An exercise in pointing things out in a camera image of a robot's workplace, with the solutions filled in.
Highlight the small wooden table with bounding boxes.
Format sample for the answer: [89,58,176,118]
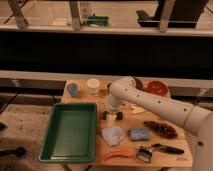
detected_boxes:
[61,80,193,168]

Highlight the brown grape bunch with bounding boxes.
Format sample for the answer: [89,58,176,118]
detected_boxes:
[144,121,178,139]

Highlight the blue sponge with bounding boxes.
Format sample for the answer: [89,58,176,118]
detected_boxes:
[129,128,150,141]

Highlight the light blue cloth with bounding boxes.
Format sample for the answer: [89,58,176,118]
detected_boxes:
[101,126,125,146]

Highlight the dark maroon bowl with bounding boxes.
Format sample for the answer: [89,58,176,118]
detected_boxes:
[134,78,143,91]

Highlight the green bin in background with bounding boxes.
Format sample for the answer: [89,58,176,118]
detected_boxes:
[86,16,109,26]

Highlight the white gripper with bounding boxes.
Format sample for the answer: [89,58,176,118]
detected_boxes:
[102,95,123,120]

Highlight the blue plastic cup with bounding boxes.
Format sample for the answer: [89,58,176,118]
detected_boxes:
[67,83,78,97]

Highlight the green plastic tray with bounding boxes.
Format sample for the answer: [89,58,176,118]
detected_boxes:
[39,103,97,163]

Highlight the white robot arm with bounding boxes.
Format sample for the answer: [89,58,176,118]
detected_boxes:
[105,76,213,171]

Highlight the white plastic cup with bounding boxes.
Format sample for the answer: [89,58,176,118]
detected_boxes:
[86,78,100,96]

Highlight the black handled brush tool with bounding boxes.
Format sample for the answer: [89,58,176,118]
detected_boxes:
[136,143,184,163]

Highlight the yellow banana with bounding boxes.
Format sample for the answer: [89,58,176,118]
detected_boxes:
[130,105,145,114]

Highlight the red chili pepper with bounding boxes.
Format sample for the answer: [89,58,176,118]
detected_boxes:
[104,150,133,160]

